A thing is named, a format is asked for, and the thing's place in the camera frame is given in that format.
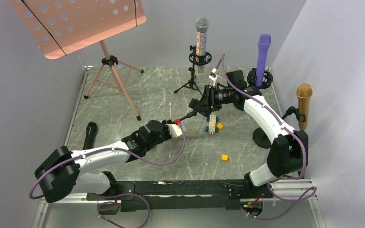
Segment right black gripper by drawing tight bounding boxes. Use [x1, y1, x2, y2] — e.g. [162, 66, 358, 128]
[194, 85, 235, 112]

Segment black round-base desk mic stand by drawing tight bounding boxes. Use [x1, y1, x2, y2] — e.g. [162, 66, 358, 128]
[173, 98, 199, 124]

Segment black tripod mic stand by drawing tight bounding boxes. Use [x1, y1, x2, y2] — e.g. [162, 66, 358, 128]
[173, 45, 212, 95]

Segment rhinestone silver microphone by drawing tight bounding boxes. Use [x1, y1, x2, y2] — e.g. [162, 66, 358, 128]
[195, 17, 209, 74]

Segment black microphone with orange end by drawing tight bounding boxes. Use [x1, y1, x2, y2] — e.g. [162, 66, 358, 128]
[83, 122, 98, 150]

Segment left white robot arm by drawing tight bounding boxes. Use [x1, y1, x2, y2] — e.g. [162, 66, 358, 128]
[35, 120, 183, 203]

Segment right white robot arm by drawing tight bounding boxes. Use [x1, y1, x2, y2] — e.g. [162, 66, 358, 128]
[189, 70, 308, 197]

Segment purple mic black stand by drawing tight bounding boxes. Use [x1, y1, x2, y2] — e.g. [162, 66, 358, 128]
[247, 68, 273, 149]

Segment purple microphone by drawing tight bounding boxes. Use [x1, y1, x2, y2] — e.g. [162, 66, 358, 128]
[255, 34, 271, 87]

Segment gold microphone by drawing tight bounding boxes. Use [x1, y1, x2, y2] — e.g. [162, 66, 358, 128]
[296, 83, 313, 130]

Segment pink perforated music stand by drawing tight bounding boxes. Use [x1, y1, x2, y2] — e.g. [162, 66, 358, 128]
[9, 0, 146, 121]

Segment toy brick car blue wheels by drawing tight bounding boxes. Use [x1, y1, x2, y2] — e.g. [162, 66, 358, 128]
[205, 114, 219, 135]

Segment yellow cube near car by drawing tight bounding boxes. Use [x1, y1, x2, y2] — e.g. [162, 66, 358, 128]
[216, 123, 224, 130]

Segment yellow cube on table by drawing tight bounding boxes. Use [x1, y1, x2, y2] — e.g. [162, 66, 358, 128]
[221, 154, 229, 162]

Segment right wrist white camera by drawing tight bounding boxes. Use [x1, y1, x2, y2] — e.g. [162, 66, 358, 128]
[208, 68, 221, 87]

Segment wrist white camera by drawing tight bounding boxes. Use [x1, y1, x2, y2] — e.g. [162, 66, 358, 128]
[165, 119, 187, 138]
[208, 68, 221, 87]

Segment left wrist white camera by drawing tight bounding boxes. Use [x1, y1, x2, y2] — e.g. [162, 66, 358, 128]
[165, 119, 187, 138]

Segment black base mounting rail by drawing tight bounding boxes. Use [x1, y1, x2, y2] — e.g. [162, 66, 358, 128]
[88, 180, 274, 212]

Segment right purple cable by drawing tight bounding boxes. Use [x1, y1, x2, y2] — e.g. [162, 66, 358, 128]
[215, 53, 318, 221]

